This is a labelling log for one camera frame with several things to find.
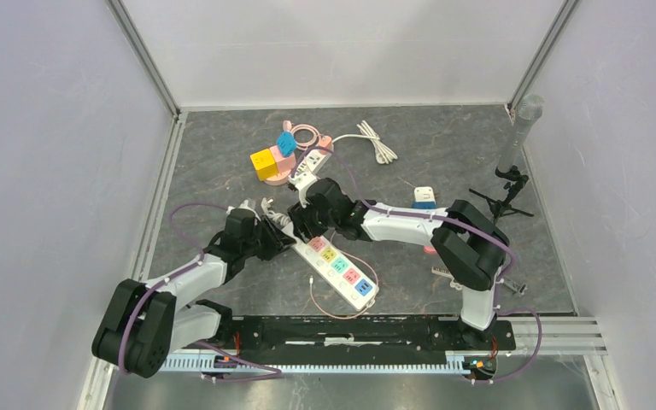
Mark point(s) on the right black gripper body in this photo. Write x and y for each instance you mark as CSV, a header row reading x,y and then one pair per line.
x,y
316,224

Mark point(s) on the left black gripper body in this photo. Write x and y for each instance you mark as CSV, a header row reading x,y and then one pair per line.
x,y
265,245

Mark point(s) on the large white power strip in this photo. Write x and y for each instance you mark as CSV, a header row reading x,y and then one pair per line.
x,y
332,265

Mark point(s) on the blue cube socket adapter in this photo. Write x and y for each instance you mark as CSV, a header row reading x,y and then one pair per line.
x,y
424,205

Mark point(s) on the white square plug adapter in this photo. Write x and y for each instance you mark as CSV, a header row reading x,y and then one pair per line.
x,y
424,194

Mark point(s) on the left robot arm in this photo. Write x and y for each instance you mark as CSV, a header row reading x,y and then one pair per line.
x,y
146,321

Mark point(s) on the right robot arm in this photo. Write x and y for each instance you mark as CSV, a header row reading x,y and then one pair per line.
x,y
473,249

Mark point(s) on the pink round socket stack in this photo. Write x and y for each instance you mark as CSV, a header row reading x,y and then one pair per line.
x,y
285,164

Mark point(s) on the salmon plug on strip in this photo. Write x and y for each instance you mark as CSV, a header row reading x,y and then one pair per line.
x,y
325,141

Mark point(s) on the light blue plug adapter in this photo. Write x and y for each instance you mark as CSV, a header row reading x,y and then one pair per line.
x,y
286,143

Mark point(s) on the small white power strip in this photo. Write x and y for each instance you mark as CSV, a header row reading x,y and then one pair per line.
x,y
314,159

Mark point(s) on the yellow cube adapter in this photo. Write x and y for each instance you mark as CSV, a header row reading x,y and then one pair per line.
x,y
264,164

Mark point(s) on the white comb-like part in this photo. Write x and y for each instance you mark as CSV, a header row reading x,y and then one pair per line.
x,y
440,271

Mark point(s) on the grey microphone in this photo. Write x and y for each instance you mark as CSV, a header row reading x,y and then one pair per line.
x,y
527,113

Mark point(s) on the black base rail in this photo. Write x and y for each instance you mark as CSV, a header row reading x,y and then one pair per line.
x,y
412,339

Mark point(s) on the white cable duct strip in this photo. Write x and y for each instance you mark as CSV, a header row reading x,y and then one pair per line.
x,y
210,362

